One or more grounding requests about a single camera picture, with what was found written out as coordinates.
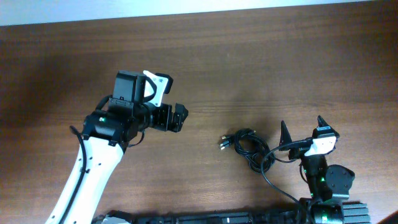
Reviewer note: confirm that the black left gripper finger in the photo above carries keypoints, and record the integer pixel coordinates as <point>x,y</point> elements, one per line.
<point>178,120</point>
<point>181,110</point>

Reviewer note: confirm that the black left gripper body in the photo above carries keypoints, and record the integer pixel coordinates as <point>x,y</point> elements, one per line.
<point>159,117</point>

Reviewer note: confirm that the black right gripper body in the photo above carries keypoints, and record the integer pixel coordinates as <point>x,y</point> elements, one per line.
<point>300,151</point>

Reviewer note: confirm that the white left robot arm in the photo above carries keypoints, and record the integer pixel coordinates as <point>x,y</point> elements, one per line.
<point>135,105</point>

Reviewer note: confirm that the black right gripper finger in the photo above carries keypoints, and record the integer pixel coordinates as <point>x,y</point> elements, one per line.
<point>285,138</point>
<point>321,122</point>

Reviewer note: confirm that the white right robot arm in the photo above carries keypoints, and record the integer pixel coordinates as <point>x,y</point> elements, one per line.
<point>329,185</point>

